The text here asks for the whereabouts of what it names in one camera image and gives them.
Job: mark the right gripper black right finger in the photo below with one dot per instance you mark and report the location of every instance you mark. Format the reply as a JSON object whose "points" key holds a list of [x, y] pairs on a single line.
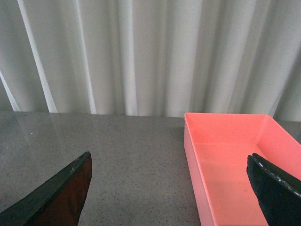
{"points": [[278, 192]]}

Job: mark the pink plastic bin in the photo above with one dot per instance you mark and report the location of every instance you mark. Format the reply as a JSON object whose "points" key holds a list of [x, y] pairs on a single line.
{"points": [[217, 146]]}

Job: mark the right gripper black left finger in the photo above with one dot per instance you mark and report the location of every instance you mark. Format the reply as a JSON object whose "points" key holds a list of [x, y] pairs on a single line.
{"points": [[57, 202]]}

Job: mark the white pleated curtain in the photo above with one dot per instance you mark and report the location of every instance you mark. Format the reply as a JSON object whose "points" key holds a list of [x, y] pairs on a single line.
{"points": [[151, 57]]}

